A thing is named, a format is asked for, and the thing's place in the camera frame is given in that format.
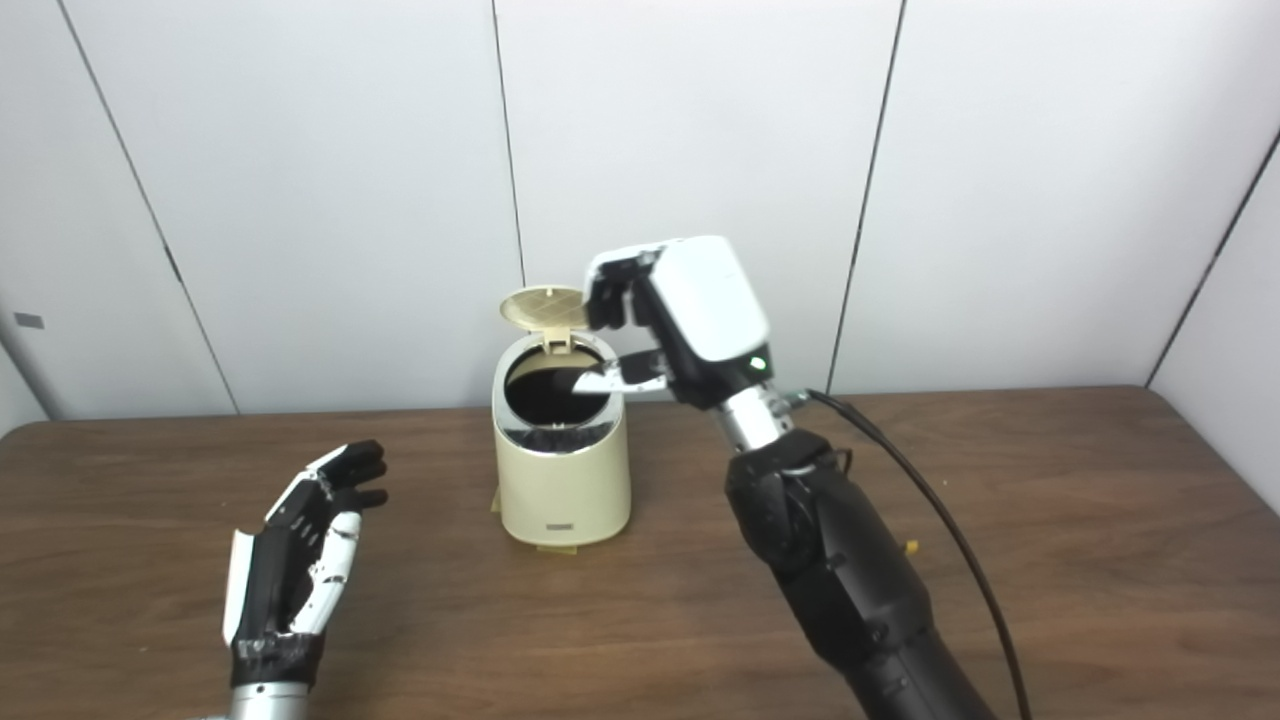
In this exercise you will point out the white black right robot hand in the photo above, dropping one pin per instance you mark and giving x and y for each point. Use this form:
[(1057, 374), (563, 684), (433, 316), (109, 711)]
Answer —
[(700, 310)]

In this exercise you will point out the cream-colored round bin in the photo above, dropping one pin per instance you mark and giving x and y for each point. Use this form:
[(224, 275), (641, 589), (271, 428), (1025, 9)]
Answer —
[(565, 480)]

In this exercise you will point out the cream round bin lid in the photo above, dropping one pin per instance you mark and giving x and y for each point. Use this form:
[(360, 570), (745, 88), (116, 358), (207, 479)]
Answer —
[(540, 308)]

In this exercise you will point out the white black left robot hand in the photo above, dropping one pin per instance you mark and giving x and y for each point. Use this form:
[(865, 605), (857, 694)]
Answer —
[(275, 580)]

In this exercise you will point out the small grey wall plate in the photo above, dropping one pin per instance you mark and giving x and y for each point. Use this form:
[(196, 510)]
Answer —
[(29, 320)]

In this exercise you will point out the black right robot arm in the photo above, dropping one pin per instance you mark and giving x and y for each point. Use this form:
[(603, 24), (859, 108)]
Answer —
[(840, 570)]

